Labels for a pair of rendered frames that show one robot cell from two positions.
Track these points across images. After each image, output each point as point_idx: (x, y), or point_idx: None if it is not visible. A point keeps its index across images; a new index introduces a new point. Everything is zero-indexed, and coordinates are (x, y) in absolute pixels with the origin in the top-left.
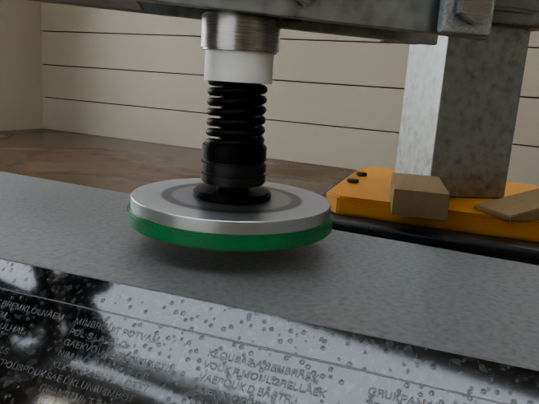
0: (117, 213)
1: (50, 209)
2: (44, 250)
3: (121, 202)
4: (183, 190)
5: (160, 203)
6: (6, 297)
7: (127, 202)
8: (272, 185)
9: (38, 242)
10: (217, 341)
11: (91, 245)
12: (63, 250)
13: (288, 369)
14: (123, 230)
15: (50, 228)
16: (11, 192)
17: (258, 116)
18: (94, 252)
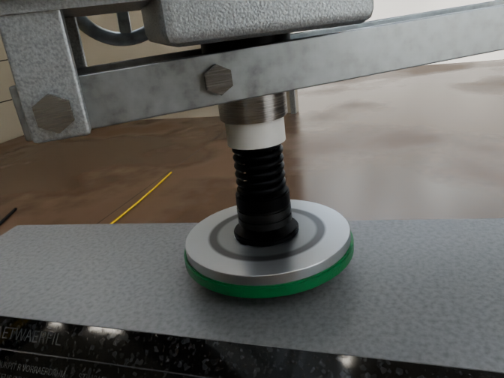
0: (420, 297)
1: (490, 283)
2: (385, 231)
3: (462, 330)
4: (310, 229)
5: (306, 207)
6: None
7: (455, 333)
8: (240, 265)
9: (403, 236)
10: None
11: (366, 242)
12: (374, 234)
13: None
14: (372, 267)
15: (426, 253)
16: None
17: (241, 172)
18: (355, 238)
